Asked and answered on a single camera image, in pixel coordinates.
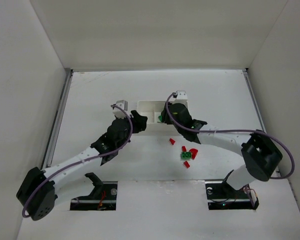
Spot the red slope lego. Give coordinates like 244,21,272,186
169,138,176,146

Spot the red curved lego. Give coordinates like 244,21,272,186
189,148,199,160

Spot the green two-stud lego brick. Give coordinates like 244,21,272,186
180,151,192,160

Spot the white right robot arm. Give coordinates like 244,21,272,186
160,102,283,190

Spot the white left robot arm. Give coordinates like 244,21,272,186
16,108,148,221

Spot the white divided plastic container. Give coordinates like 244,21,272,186
137,100,179,136

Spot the small red lego middle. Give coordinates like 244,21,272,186
181,146,187,152

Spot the small red lego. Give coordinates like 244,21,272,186
183,161,190,169
181,146,187,152

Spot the small red lego lower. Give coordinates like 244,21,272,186
183,161,190,169

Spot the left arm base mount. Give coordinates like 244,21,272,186
69,172,118,211

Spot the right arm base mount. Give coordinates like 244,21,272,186
205,172,260,211

